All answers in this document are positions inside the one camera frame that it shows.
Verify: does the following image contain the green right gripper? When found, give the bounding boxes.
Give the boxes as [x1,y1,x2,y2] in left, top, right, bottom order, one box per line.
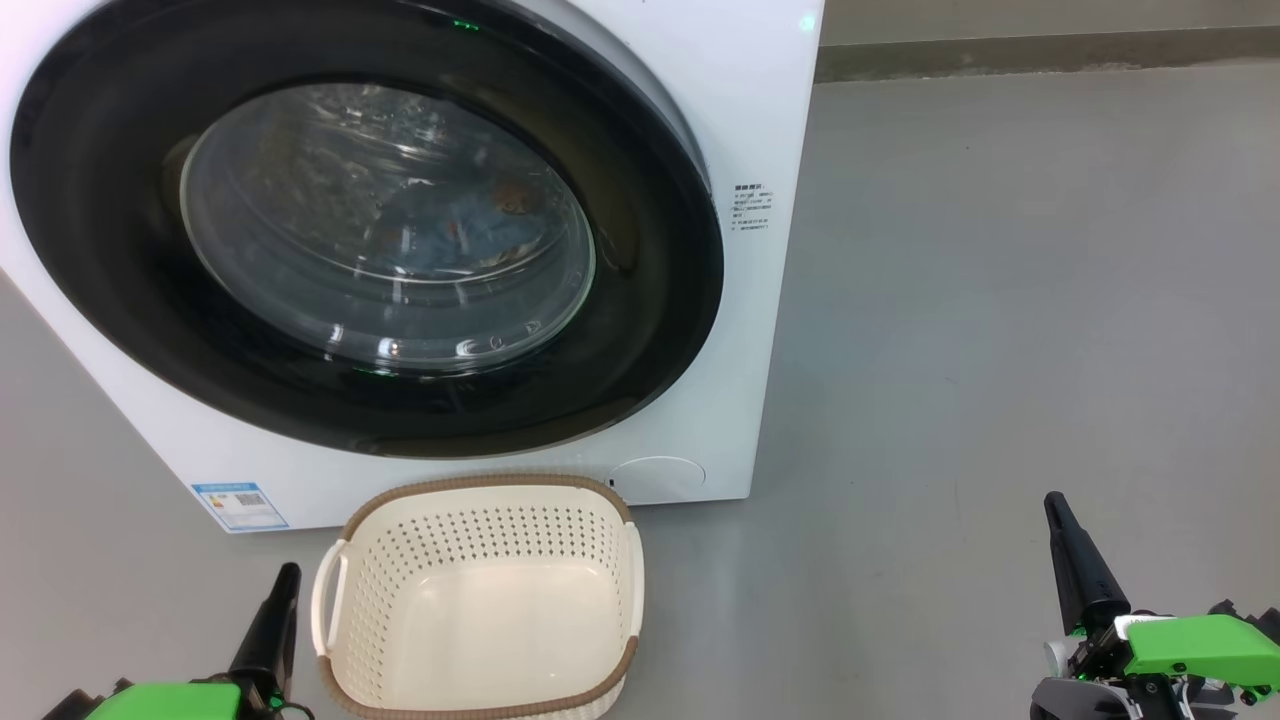
[1030,491,1280,720]

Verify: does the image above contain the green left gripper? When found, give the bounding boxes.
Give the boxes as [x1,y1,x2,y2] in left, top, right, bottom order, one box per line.
[40,562,313,720]

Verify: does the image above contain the black round glass washer door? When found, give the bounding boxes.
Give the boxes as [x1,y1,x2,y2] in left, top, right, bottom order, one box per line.
[9,0,726,460]

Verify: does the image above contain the blue garment with orange print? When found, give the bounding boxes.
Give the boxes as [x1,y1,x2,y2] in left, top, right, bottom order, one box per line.
[470,175,548,263]
[374,190,501,282]

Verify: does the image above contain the white front-load washing machine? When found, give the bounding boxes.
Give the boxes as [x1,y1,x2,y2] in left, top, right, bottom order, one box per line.
[0,0,827,535]

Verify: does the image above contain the blue white energy label sticker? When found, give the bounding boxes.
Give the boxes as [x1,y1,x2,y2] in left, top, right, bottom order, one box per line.
[191,481,290,532]

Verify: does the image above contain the cream perforated laundry basket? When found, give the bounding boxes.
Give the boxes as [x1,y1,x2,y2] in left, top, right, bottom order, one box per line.
[309,473,645,720]

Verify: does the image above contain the round white filter cover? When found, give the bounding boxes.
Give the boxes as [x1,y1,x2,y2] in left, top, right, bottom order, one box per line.
[607,456,707,505]

